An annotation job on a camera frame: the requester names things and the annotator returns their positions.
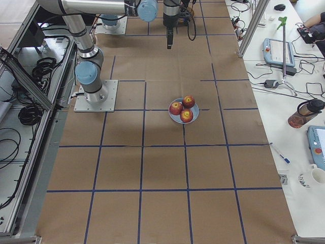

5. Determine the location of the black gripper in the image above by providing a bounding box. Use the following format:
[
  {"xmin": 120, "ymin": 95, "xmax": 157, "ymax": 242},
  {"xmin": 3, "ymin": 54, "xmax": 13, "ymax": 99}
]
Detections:
[{"xmin": 166, "ymin": 27, "xmax": 174, "ymax": 49}]

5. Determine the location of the person forearm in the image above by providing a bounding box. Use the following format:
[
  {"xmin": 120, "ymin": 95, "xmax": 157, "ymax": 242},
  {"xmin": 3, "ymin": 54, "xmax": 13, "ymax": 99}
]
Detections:
[{"xmin": 304, "ymin": 12, "xmax": 324, "ymax": 28}]

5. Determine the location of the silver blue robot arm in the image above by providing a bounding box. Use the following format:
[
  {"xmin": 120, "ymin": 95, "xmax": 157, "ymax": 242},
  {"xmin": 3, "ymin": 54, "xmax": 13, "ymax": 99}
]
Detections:
[{"xmin": 38, "ymin": 1, "xmax": 158, "ymax": 103}]

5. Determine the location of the woven wicker basket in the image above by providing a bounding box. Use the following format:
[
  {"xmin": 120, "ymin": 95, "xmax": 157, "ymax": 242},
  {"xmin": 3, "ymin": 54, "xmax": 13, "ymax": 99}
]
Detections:
[{"xmin": 177, "ymin": 8, "xmax": 194, "ymax": 27}]

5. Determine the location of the red apple back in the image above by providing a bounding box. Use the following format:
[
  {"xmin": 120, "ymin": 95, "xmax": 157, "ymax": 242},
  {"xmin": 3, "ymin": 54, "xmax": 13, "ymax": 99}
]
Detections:
[{"xmin": 182, "ymin": 95, "xmax": 195, "ymax": 109}]

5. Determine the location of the red apple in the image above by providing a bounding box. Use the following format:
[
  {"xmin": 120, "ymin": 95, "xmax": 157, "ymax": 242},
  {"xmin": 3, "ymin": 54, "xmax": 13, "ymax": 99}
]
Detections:
[
  {"xmin": 182, "ymin": 95, "xmax": 195, "ymax": 109},
  {"xmin": 169, "ymin": 102, "xmax": 183, "ymax": 115},
  {"xmin": 180, "ymin": 108, "xmax": 193, "ymax": 123}
]

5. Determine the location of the red apple upper left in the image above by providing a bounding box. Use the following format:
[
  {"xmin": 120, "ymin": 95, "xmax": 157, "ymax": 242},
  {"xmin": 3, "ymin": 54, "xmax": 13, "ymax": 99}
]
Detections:
[{"xmin": 169, "ymin": 102, "xmax": 183, "ymax": 115}]

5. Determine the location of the red apple front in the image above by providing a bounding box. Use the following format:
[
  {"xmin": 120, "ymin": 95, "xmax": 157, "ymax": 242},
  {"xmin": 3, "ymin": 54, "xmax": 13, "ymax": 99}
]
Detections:
[{"xmin": 180, "ymin": 108, "xmax": 193, "ymax": 123}]

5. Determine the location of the light blue plate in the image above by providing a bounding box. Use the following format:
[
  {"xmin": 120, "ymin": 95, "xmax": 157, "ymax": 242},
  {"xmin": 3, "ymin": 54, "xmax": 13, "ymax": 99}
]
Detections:
[{"xmin": 168, "ymin": 98, "xmax": 199, "ymax": 124}]

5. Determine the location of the upper teach pendant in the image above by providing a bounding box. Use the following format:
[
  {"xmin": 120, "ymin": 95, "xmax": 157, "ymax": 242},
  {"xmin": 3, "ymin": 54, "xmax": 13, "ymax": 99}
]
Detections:
[{"xmin": 263, "ymin": 38, "xmax": 296, "ymax": 67}]

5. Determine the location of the teach pendant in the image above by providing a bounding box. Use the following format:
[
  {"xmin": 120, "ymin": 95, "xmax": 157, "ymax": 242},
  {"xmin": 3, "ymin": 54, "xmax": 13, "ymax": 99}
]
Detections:
[
  {"xmin": 263, "ymin": 38, "xmax": 296, "ymax": 67},
  {"xmin": 307, "ymin": 126, "xmax": 324, "ymax": 170}
]

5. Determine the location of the black computer mouse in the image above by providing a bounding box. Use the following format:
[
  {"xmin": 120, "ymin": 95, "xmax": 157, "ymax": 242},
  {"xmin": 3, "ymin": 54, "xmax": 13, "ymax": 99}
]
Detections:
[{"xmin": 274, "ymin": 4, "xmax": 286, "ymax": 11}]

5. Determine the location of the green tipped tripod stand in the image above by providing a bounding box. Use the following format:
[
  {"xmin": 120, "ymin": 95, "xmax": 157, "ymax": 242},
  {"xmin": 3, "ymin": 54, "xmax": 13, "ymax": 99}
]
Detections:
[{"xmin": 277, "ymin": 17, "xmax": 298, "ymax": 97}]

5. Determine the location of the black power adapter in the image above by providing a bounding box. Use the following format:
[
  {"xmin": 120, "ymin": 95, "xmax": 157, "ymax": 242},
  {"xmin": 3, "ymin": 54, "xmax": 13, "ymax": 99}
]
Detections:
[{"xmin": 282, "ymin": 66, "xmax": 297, "ymax": 76}]

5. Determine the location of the brown paper table cover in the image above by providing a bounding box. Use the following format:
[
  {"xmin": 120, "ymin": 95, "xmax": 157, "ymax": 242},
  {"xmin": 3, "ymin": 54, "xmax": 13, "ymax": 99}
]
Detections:
[{"xmin": 36, "ymin": 1, "xmax": 295, "ymax": 243}]

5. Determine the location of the brown water bottle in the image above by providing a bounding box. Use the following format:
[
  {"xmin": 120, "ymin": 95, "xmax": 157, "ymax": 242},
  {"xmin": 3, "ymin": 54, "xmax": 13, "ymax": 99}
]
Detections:
[{"xmin": 287, "ymin": 99, "xmax": 324, "ymax": 129}]

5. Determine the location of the blue white pen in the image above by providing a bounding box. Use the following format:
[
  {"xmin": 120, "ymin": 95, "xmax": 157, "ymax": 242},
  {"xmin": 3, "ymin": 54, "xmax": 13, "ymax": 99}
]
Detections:
[{"xmin": 270, "ymin": 142, "xmax": 290, "ymax": 164}]

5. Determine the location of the lower teach pendant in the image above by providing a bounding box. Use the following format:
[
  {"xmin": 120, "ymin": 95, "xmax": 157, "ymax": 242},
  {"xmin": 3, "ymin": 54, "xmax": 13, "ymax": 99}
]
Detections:
[{"xmin": 307, "ymin": 126, "xmax": 324, "ymax": 170}]

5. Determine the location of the white mug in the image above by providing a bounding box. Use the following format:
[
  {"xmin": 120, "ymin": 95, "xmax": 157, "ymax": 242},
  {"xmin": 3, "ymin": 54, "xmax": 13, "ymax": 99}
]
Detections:
[{"xmin": 298, "ymin": 164, "xmax": 324, "ymax": 188}]

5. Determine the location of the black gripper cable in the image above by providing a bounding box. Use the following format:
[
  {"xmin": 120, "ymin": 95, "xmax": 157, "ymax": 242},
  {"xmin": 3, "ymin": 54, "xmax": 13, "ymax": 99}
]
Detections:
[{"xmin": 179, "ymin": 0, "xmax": 197, "ymax": 41}]

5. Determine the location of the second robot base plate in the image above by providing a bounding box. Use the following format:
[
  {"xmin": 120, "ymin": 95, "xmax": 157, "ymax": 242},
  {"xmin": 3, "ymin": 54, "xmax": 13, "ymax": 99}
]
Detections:
[{"xmin": 94, "ymin": 15, "xmax": 127, "ymax": 35}]

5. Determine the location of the aluminium frame post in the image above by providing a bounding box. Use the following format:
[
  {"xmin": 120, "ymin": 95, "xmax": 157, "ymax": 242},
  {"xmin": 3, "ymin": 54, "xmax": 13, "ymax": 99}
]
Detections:
[{"xmin": 237, "ymin": 0, "xmax": 269, "ymax": 58}]

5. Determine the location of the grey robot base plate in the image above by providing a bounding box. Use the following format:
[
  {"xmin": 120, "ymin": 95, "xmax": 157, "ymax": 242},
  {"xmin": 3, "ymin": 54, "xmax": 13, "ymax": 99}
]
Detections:
[{"xmin": 74, "ymin": 80, "xmax": 118, "ymax": 112}]

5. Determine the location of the coiled black cable upper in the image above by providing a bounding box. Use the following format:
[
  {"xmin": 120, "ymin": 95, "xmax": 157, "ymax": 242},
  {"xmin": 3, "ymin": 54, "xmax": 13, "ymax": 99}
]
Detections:
[{"xmin": 31, "ymin": 57, "xmax": 58, "ymax": 88}]

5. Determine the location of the coiled black cable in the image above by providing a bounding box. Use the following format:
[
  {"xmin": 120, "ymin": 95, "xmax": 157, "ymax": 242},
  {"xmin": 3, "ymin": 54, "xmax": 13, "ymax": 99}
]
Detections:
[
  {"xmin": 31, "ymin": 57, "xmax": 58, "ymax": 88},
  {"xmin": 18, "ymin": 103, "xmax": 43, "ymax": 126}
]

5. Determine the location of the aluminium frame left rail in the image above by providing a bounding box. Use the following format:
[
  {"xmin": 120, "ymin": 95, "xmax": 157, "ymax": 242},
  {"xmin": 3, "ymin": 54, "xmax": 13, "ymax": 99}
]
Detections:
[{"xmin": 1, "ymin": 47, "xmax": 62, "ymax": 111}]

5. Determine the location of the coiled black cable lower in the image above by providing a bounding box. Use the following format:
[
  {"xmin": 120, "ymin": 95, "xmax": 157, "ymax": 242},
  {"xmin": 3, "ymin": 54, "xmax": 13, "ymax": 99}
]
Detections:
[{"xmin": 18, "ymin": 103, "xmax": 43, "ymax": 126}]

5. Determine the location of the small metal bracket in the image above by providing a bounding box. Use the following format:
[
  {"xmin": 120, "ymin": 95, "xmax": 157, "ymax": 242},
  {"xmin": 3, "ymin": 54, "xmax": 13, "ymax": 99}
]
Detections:
[{"xmin": 278, "ymin": 173, "xmax": 288, "ymax": 185}]

